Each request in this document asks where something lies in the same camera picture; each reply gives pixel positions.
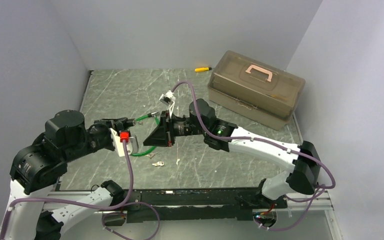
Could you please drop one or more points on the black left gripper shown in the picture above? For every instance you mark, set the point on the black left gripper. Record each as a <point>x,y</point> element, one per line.
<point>115,124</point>

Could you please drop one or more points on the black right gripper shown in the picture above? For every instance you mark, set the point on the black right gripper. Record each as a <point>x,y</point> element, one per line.
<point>163,135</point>

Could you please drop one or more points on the small silver key pair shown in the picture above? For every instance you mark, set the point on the small silver key pair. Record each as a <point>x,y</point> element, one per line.
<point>151,155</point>

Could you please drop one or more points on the silver key bunch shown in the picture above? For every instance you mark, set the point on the silver key bunch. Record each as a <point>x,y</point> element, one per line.
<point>158,164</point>

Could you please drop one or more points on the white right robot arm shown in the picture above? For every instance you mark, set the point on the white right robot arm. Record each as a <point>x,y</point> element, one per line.
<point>300,173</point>

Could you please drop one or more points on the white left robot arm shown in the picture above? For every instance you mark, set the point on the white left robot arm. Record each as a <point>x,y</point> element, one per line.
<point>30,213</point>

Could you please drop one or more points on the yellow screwdriver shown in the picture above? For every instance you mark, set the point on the yellow screwdriver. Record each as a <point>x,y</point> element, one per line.
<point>202,69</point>

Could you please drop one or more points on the translucent brown toolbox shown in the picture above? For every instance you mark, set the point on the translucent brown toolbox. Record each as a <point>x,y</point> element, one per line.
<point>255,90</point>

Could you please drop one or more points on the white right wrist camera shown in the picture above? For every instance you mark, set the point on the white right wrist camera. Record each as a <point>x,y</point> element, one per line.
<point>168,99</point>

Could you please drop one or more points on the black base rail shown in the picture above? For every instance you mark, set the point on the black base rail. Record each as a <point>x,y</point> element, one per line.
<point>239,203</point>

